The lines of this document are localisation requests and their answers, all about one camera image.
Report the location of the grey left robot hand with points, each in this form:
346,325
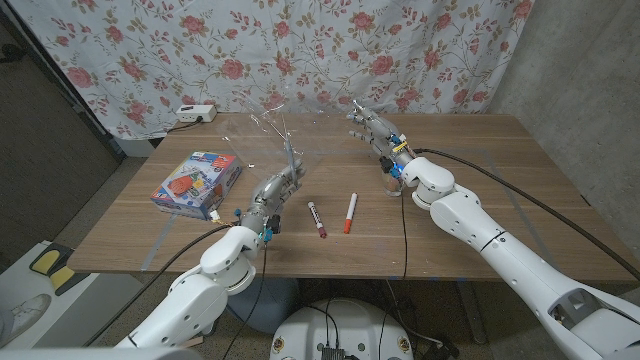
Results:
270,195

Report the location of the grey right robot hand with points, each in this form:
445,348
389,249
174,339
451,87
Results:
382,137

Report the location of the grey and orange scissors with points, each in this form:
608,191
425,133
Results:
289,150

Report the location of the white marker dark red cap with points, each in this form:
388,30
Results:
316,219

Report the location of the clear plastic bag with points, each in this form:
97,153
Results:
250,140

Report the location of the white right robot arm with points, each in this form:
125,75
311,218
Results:
475,220

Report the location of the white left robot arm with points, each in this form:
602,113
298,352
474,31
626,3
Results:
225,260

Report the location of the colourful printed package box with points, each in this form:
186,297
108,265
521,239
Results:
192,182

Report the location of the clear drinking glass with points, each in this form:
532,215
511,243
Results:
392,189

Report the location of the white marker orange cap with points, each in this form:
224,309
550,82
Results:
350,212

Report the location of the white power strip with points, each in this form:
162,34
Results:
195,114

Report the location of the floral print curtain backdrop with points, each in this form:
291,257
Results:
300,50

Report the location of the clear tape strip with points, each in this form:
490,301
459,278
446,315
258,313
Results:
148,264

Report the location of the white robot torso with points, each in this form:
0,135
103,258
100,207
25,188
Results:
345,325

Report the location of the light wooden strip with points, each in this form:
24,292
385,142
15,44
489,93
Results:
192,342

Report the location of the grey table leg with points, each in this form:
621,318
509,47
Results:
470,310

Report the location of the black plug on floor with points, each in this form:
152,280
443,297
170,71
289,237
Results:
442,350

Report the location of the yellow and black floor object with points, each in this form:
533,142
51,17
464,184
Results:
47,260

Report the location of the white floor platform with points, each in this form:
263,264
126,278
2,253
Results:
15,280

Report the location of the white sneaker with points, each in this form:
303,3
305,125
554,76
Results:
25,312

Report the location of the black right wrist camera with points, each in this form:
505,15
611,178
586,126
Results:
387,165

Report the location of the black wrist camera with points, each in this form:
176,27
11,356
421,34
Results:
274,225
387,165

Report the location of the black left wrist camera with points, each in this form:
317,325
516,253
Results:
274,225

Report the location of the dark perforated wall panel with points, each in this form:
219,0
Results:
40,150

